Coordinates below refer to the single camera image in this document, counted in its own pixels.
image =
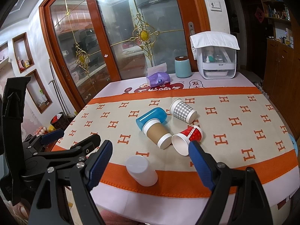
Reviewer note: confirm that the white plastic cup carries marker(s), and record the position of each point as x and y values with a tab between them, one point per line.
141	171

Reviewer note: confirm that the grey checked paper cup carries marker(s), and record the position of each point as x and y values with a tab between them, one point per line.
181	110

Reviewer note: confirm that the dark basket with red contents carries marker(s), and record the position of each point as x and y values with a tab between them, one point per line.
58	121

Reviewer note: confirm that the orange beige patterned blanket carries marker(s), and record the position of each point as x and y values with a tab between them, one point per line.
234	145

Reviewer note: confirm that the white wall switch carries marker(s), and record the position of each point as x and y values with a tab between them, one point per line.
215	5

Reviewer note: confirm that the brown paper cup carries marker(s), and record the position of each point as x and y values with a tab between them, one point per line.
156	131

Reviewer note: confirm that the wooden wall niche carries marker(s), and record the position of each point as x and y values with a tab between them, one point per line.
38	91
23	54

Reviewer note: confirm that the red paper cup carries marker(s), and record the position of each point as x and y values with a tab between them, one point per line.
187	134

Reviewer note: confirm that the blue plastic cup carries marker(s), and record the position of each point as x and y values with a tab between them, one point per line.
152	115

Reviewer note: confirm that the purple tissue pack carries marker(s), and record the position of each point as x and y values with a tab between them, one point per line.
159	78

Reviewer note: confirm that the red wall ornament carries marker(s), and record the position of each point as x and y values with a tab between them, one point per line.
259	14

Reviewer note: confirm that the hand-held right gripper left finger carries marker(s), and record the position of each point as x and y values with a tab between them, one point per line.
101	161

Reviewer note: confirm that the wooden cabinet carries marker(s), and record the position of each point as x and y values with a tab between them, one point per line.
281	70

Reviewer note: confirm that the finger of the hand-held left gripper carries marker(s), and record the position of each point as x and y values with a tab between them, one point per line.
77	148
52	136

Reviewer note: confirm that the teal canister with brown lid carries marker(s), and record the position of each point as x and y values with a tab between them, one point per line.
183	67

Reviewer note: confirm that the blue stool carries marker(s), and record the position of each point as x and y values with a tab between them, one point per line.
293	143

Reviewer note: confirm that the pink printed tablecloth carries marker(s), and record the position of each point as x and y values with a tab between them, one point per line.
164	206

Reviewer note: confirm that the glass sliding door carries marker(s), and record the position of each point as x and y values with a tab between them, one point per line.
77	51
145	28

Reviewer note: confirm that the white folded cloth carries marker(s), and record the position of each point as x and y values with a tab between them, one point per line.
214	39

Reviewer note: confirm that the white countertop storage box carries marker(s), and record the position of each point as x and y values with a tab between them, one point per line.
216	65

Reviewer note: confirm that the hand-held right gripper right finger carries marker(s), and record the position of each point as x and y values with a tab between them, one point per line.
201	166

